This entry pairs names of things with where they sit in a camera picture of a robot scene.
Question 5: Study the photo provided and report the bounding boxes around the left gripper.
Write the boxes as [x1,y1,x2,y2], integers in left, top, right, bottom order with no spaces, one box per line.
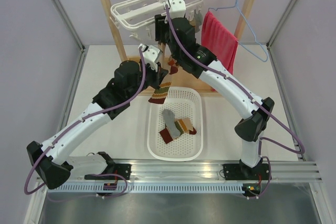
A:
[127,60,169,100]

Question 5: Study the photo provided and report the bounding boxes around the beige striped sock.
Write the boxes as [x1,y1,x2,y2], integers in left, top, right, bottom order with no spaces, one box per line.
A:
[148,40,179,106]
[159,118,197,144]

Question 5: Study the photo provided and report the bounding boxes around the argyle sock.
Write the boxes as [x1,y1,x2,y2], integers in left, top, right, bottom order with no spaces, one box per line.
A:
[189,17,196,29]
[167,55,180,68]

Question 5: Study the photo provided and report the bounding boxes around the grey sock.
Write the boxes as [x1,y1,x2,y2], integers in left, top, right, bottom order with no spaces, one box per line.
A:
[194,12,203,33]
[162,109,181,139]

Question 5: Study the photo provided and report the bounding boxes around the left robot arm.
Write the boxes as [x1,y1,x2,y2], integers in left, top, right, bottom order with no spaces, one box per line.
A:
[27,60,168,189]

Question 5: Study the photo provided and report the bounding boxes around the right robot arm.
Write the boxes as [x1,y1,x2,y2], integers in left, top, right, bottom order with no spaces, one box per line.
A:
[154,14,275,179]

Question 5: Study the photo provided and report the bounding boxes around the white clip sock hanger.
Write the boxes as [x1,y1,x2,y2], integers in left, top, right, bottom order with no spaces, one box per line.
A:
[110,0,204,41]

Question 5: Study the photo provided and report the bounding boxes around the white perforated plastic basket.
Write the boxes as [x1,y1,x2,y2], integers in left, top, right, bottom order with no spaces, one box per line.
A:
[147,87,203,162]

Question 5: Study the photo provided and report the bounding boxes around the pink towel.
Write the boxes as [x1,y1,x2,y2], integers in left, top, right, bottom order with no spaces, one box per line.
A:
[201,11,238,74]

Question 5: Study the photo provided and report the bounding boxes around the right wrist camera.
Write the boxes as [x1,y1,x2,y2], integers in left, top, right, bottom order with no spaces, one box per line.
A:
[167,0,186,19]

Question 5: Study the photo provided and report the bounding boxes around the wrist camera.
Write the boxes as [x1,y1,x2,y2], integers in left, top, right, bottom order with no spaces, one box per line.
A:
[138,44,163,72]
[167,0,186,19]

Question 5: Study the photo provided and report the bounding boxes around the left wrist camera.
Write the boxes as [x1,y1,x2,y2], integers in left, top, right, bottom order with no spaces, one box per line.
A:
[138,44,163,72]

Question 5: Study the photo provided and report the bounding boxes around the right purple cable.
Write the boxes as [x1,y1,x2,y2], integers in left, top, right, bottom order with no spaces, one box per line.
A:
[165,6,307,180]

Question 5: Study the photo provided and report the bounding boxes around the blue wire hanger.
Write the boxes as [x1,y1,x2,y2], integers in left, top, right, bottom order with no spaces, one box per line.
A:
[208,0,269,62]

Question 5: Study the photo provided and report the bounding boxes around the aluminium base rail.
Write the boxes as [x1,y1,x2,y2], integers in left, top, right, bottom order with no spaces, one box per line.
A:
[39,158,322,185]

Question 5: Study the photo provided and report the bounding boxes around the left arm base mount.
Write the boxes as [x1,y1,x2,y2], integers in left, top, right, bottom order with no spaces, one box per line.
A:
[84,152,131,180]

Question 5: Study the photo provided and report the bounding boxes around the left aluminium frame post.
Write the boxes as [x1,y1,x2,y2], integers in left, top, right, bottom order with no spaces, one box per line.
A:
[51,0,85,52]

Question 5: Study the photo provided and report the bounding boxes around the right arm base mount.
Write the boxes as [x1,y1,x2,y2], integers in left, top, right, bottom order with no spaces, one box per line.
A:
[222,158,271,199]

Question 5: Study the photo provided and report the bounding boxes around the white slotted cable duct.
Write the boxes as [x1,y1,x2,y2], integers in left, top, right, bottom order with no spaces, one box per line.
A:
[51,182,245,194]

